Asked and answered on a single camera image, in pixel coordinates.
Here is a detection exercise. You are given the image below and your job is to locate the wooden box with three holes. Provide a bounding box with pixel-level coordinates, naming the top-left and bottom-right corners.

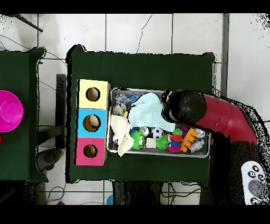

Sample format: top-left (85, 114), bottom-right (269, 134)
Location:
top-left (74, 79), bottom-right (111, 166)

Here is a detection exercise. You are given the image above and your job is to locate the orange toy brick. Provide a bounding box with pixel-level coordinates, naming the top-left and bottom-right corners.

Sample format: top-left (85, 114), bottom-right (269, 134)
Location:
top-left (179, 128), bottom-right (198, 153)

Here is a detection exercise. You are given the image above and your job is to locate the cream yellow cloth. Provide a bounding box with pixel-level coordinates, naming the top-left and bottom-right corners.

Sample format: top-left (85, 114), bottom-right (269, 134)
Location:
top-left (110, 114), bottom-right (134, 157)

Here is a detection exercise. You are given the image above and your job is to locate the mint green cloth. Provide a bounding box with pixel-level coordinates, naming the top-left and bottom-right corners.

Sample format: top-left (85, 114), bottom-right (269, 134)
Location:
top-left (128, 92), bottom-right (176, 133)

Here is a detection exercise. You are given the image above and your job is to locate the green spiky ball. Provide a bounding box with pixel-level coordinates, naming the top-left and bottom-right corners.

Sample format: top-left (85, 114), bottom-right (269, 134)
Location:
top-left (129, 129), bottom-right (146, 151)

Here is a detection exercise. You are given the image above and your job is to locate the brown plush toy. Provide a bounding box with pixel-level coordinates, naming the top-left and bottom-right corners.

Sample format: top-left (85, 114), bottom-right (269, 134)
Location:
top-left (85, 145), bottom-right (97, 157)

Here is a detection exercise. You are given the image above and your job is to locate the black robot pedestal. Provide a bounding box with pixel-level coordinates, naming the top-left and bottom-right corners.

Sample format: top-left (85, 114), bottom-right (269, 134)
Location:
top-left (112, 180), bottom-right (163, 205)

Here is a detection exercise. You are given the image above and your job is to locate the magenta plastic bowl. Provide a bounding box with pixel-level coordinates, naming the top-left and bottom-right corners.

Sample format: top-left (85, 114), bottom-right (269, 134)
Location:
top-left (0, 90), bottom-right (24, 133)

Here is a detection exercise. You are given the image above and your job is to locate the shallow mesh bin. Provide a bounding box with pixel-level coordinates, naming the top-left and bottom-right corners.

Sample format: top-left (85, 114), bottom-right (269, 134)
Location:
top-left (106, 87), bottom-right (213, 158)

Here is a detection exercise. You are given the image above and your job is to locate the dark green table cloth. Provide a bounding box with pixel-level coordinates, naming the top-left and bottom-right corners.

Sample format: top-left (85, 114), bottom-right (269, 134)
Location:
top-left (65, 44), bottom-right (216, 184)
top-left (0, 46), bottom-right (49, 183)

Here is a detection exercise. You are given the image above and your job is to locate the small soccer ball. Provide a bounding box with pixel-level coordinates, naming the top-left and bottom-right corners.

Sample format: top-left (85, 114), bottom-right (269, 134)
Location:
top-left (151, 127), bottom-right (164, 139)

